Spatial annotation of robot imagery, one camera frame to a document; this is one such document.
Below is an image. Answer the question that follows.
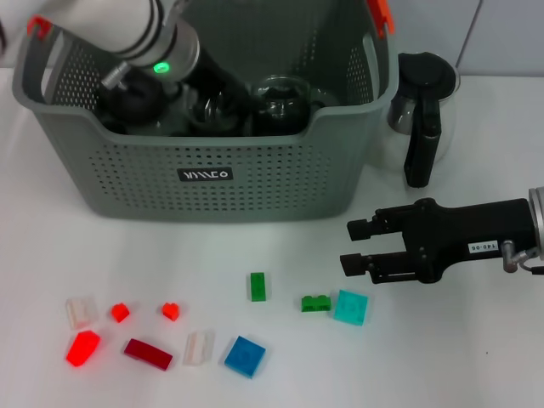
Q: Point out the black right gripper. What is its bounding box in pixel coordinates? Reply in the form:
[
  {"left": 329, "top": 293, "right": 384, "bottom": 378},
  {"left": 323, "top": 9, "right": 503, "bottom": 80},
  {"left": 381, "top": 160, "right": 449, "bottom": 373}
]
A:
[{"left": 339, "top": 197, "right": 536, "bottom": 285}]

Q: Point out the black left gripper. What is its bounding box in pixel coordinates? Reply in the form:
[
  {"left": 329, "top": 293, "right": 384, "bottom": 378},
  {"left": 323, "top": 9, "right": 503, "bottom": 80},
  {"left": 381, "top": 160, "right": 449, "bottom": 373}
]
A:
[{"left": 182, "top": 50, "right": 254, "bottom": 137}]

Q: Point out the glass jar with bricks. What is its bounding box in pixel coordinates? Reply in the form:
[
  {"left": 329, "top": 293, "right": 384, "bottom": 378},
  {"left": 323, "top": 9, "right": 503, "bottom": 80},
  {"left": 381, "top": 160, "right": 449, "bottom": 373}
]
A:
[{"left": 185, "top": 84, "right": 252, "bottom": 137}]

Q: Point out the blue square plate brick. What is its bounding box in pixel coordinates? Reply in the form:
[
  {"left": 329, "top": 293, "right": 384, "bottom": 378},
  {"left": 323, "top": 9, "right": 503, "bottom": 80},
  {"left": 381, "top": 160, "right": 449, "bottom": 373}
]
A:
[{"left": 224, "top": 335, "right": 268, "bottom": 379}]

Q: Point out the clear transparent brick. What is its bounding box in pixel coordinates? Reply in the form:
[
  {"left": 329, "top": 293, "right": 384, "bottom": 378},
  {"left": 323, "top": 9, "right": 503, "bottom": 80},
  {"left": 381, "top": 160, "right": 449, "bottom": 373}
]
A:
[
  {"left": 65, "top": 297, "right": 99, "bottom": 331},
  {"left": 182, "top": 331, "right": 216, "bottom": 366}
]

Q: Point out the grey perforated storage basket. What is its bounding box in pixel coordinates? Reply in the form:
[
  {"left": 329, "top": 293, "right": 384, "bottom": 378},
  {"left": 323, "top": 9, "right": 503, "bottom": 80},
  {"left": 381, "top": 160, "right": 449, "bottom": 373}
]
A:
[{"left": 11, "top": 0, "right": 400, "bottom": 224}]

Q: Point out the teal square plate brick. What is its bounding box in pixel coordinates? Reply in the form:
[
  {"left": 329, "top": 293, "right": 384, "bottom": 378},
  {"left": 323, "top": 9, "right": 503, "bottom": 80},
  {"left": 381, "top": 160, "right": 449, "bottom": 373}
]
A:
[{"left": 333, "top": 290, "right": 370, "bottom": 327}]

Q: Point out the green two-stud brick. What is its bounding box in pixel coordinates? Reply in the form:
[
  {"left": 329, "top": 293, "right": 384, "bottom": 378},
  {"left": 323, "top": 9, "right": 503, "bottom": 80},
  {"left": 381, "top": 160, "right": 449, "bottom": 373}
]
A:
[{"left": 301, "top": 294, "right": 332, "bottom": 314}]

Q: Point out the green flat brick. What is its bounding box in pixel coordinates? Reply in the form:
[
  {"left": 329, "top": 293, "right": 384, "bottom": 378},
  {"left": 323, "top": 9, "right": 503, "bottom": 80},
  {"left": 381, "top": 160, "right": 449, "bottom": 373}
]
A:
[{"left": 247, "top": 271, "right": 269, "bottom": 303}]

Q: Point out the glass coffee pot black lid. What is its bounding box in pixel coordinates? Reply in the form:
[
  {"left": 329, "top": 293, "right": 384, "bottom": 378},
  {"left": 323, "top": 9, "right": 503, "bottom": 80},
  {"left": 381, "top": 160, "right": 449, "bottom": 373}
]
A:
[{"left": 369, "top": 50, "right": 462, "bottom": 190}]

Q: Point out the dark red curved brick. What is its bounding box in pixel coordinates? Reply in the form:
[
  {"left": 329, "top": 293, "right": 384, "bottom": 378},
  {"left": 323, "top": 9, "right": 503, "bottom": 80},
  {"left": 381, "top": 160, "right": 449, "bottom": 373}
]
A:
[{"left": 123, "top": 338, "right": 174, "bottom": 372}]

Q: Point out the left gripper cable connector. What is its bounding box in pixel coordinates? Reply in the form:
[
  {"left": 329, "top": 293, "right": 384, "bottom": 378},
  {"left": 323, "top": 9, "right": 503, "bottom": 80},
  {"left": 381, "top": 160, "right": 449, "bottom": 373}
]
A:
[{"left": 100, "top": 62, "right": 131, "bottom": 90}]

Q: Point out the gripper cable connector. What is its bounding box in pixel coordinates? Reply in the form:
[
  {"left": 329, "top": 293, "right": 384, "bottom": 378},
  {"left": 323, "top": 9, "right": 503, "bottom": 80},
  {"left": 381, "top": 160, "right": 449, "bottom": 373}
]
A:
[
  {"left": 100, "top": 62, "right": 131, "bottom": 90},
  {"left": 501, "top": 240, "right": 544, "bottom": 275}
]

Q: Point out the right gripper cable connector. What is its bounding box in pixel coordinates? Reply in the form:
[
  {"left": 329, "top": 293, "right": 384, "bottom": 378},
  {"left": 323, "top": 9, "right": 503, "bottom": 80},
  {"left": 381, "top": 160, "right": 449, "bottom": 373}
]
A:
[{"left": 501, "top": 240, "right": 544, "bottom": 275}]

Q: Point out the orange basket handle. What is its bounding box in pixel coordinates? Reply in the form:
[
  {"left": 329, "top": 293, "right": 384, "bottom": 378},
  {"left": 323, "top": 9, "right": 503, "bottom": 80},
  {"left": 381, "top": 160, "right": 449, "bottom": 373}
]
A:
[{"left": 25, "top": 0, "right": 399, "bottom": 42}]

